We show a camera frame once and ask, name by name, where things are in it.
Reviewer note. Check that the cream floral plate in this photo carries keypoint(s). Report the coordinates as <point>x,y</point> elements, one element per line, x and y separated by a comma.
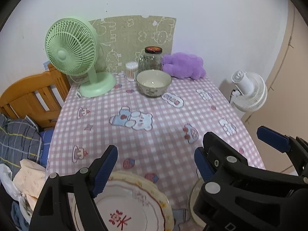
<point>158,197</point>

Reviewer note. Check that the blue clothes pile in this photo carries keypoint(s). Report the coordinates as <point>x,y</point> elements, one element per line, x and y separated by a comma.
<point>21,215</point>

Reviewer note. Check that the cotton swab container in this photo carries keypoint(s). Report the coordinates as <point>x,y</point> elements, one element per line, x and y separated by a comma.
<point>131,71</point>

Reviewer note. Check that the purple plush toy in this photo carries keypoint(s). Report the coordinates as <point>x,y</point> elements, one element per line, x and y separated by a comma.
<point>182,65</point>

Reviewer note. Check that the green ceramic bowl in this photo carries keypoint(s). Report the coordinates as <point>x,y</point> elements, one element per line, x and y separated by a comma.
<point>191,201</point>

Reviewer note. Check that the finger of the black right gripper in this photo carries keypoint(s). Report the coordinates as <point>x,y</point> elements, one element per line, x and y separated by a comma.
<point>294,148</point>

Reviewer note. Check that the floral patterned ceramic bowl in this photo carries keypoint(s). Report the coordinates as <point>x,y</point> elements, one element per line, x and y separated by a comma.
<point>153,83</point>

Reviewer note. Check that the white standing fan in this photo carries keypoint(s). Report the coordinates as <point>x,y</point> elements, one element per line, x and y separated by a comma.
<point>250,93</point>

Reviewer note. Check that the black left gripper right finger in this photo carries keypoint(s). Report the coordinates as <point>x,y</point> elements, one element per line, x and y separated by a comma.
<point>236,196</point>

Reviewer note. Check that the white plastic bag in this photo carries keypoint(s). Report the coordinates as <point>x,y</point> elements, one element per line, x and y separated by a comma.
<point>7,182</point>

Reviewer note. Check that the pink checkered tablecloth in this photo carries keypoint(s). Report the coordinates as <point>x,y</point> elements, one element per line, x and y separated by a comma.
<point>155,137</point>

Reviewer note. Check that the green desk fan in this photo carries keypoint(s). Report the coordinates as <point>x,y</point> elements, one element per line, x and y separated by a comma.
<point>72,47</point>

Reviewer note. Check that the glass jar dark lid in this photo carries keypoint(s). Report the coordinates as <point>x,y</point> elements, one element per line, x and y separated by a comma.
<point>151,59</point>

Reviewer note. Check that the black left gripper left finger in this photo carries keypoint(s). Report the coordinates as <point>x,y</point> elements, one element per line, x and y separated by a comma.
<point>52,210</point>

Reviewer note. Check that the white plate red pattern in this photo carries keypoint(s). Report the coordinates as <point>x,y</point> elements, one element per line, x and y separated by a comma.
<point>130,211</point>

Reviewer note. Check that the peach cloth bundle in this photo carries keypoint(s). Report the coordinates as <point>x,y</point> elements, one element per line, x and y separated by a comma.
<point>30,180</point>

